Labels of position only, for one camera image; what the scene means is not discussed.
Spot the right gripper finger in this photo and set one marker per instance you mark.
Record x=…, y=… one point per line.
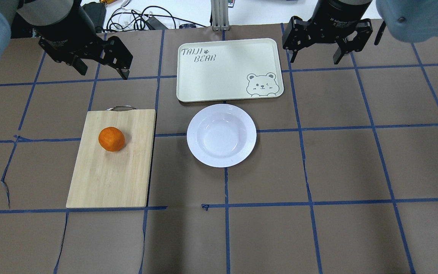
x=340, y=53
x=293, y=55

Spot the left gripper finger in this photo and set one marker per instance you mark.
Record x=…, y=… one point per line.
x=79, y=66
x=123, y=72

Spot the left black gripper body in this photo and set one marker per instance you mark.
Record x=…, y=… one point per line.
x=64, y=31

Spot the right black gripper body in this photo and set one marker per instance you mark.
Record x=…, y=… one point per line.
x=337, y=14

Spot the orange fruit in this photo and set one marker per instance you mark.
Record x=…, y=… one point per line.
x=111, y=139

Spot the white round plate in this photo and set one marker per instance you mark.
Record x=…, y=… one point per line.
x=221, y=135

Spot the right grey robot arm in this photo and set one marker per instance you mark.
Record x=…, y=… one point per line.
x=408, y=21

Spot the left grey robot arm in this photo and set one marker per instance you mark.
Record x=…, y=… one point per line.
x=35, y=12

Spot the cream bear tray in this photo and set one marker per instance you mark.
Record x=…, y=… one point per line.
x=228, y=70

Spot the black power adapter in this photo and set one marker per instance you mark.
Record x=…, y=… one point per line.
x=96, y=11

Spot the bamboo cutting board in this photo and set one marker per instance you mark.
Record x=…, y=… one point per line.
x=114, y=179

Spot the aluminium frame post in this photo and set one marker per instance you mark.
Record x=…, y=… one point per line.
x=220, y=15

